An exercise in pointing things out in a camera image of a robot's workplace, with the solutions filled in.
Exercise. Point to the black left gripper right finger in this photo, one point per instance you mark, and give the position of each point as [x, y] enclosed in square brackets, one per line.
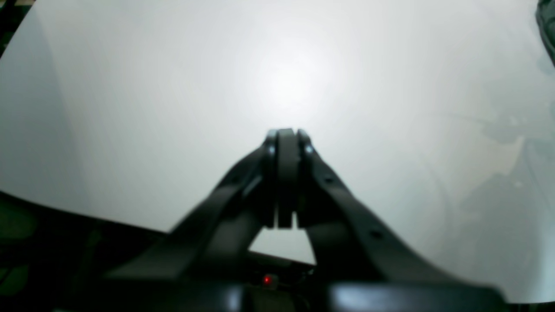
[362, 266]

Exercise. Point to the dark grey t-shirt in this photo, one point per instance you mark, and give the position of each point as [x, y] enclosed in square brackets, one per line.
[545, 18]

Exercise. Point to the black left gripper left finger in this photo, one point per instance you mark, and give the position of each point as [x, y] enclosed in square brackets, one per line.
[197, 267]

